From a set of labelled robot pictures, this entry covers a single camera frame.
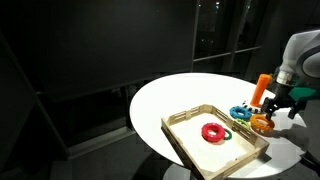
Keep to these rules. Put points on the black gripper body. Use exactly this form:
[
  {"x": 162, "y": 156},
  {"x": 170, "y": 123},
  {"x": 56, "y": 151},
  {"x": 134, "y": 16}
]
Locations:
[{"x": 283, "y": 93}]

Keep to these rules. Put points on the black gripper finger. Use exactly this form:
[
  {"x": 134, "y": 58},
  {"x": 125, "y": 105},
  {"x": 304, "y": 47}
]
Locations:
[
  {"x": 293, "y": 111},
  {"x": 268, "y": 111}
]

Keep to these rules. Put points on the wooden slatted tray box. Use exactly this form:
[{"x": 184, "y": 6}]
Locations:
[{"x": 213, "y": 156}]

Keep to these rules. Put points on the green wrist camera box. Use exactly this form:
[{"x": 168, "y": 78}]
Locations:
[{"x": 301, "y": 92}]

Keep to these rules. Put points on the orange stacking post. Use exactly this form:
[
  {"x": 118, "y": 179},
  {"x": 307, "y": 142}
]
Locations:
[{"x": 261, "y": 88}]

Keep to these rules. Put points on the white table pedestal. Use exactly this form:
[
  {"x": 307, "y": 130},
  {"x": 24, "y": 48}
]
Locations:
[{"x": 176, "y": 173}]

